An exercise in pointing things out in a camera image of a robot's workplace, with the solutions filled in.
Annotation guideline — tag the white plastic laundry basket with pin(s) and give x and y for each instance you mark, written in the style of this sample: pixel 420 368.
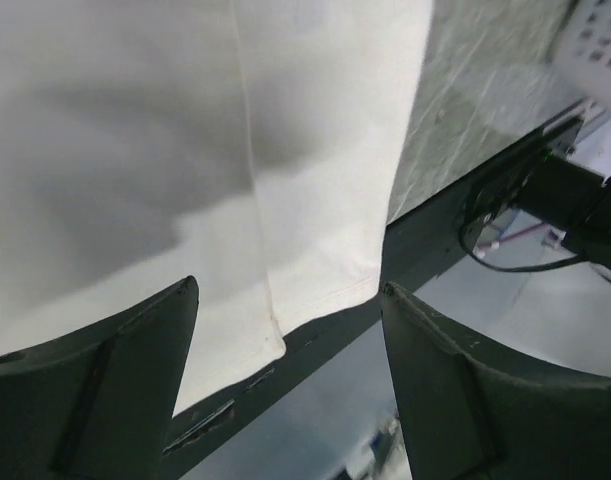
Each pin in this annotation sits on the white plastic laundry basket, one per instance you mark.
pixel 583 50

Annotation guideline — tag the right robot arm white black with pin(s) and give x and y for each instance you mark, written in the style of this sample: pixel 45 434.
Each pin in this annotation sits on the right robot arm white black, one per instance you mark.
pixel 574 200

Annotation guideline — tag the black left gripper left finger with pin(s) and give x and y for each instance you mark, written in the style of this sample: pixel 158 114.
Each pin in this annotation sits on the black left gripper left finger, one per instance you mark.
pixel 97 403

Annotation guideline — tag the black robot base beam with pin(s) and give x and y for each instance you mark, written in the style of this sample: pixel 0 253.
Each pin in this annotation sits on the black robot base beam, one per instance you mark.
pixel 417 246

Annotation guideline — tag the cream white t shirt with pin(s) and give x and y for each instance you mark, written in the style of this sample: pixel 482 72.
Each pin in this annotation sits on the cream white t shirt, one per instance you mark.
pixel 252 145

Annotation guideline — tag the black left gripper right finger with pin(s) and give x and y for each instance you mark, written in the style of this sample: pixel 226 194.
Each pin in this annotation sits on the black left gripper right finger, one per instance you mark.
pixel 473 408

